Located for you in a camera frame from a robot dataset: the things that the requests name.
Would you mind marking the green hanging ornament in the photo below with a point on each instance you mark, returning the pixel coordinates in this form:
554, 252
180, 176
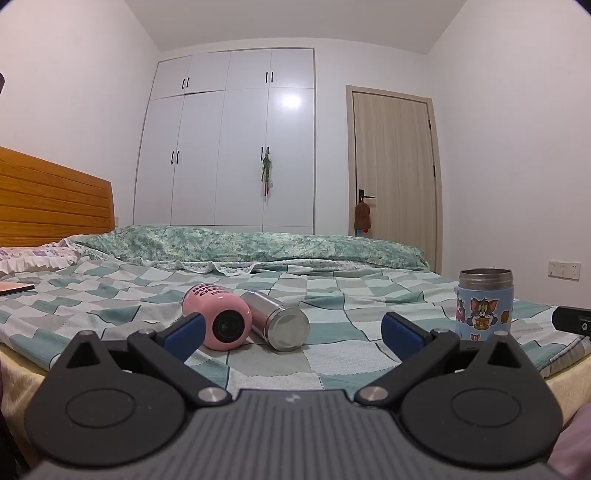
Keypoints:
266, 173

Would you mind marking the pink cloth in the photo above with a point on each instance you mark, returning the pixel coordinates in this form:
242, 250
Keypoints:
575, 447

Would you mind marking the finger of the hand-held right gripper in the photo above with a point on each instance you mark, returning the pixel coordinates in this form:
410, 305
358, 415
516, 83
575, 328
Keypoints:
570, 319

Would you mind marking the purple floral pillow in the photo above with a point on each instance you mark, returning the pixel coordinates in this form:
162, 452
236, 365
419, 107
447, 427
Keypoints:
32, 258

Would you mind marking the white wardrobe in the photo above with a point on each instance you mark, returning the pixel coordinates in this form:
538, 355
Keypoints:
221, 147

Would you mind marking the brown hanging pouch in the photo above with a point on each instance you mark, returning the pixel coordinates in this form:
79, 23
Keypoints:
363, 217

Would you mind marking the green floral quilt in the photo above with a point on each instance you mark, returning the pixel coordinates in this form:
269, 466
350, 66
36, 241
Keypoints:
240, 244

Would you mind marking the light wooden door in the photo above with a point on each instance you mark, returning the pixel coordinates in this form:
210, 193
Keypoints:
392, 175

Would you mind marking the green checked bed sheet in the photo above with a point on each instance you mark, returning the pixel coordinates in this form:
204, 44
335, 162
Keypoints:
115, 295

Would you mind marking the blue cartoon print cup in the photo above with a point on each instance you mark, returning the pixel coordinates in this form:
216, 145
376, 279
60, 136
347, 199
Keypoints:
485, 309

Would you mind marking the silver stainless steel cup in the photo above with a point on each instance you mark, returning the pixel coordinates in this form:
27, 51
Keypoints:
281, 321

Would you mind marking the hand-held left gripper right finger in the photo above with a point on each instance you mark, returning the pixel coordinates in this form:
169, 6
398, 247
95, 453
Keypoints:
400, 333

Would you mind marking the white wall socket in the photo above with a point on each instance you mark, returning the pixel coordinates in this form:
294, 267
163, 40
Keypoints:
564, 269

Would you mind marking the wooden headboard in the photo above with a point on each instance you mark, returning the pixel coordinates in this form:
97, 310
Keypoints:
51, 203

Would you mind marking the pink cup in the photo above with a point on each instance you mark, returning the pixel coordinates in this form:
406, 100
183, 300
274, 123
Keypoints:
221, 314

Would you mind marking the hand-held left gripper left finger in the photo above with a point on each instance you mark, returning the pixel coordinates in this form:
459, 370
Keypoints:
187, 333

